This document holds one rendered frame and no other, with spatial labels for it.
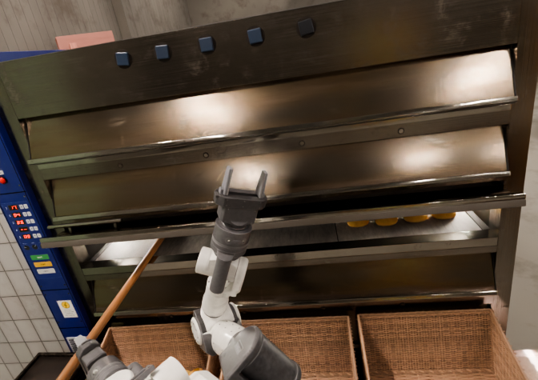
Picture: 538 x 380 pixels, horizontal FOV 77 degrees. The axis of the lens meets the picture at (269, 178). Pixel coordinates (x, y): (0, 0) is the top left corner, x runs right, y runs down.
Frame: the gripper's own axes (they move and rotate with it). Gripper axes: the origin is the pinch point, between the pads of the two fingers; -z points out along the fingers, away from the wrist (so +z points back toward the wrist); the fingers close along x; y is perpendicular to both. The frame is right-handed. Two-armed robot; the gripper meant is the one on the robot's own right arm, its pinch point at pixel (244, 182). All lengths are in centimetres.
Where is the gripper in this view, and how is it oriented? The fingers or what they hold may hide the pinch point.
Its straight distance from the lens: 76.6
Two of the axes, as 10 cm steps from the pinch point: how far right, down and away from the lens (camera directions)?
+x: -9.1, -1.1, -4.0
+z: -2.5, 9.1, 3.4
